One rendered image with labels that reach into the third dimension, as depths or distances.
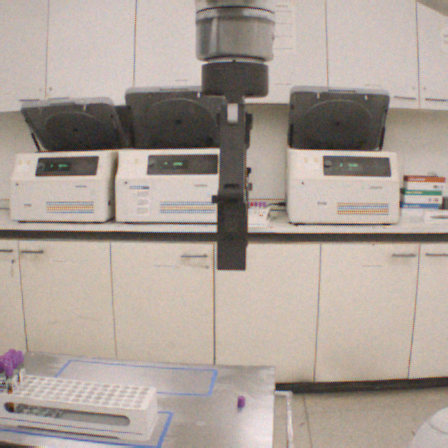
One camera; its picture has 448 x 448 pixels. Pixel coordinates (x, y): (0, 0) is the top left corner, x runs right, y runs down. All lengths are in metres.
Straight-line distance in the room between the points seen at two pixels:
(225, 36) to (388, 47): 2.66
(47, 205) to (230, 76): 2.49
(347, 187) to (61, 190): 1.40
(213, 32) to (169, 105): 2.52
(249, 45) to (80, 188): 2.41
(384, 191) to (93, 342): 1.66
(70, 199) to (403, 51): 1.92
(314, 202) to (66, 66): 1.53
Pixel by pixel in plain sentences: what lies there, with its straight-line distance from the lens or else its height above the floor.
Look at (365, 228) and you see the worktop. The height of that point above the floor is 0.89.
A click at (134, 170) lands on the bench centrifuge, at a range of 2.95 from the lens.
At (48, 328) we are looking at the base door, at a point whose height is 0.34.
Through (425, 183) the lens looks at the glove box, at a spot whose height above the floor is 1.09.
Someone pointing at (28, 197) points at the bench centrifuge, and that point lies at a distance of 3.11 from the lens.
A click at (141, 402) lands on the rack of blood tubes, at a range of 1.04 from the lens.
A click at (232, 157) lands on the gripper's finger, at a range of 0.59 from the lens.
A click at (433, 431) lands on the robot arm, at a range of 0.78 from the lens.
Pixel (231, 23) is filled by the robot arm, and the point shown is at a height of 1.44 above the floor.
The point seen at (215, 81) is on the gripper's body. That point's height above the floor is 1.38.
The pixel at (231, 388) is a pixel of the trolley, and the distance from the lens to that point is 1.24.
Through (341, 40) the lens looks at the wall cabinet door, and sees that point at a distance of 3.23.
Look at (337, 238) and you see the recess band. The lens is 2.97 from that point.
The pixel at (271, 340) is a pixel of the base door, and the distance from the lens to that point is 3.03.
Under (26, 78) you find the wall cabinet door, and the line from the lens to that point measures 3.42.
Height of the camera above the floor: 1.32
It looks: 8 degrees down
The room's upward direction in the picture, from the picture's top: straight up
